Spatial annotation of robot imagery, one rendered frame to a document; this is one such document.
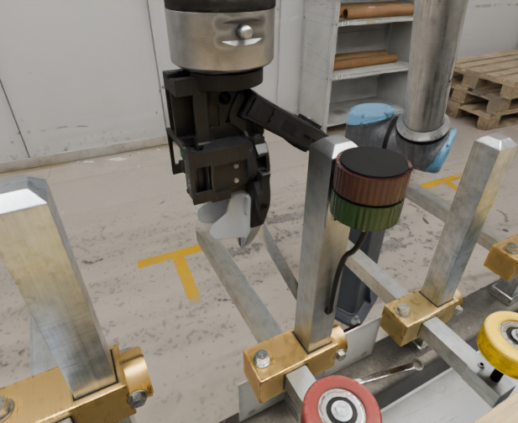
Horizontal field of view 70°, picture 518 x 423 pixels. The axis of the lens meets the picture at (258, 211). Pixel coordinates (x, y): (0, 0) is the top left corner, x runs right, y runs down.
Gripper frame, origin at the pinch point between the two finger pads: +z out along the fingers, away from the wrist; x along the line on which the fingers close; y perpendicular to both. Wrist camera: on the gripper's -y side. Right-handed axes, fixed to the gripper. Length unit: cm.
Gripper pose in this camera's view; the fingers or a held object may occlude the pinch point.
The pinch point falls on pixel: (247, 235)
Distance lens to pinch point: 45.3
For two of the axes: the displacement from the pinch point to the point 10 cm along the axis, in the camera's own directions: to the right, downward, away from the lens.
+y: -8.9, 2.6, -3.8
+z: 0.0, 8.2, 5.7
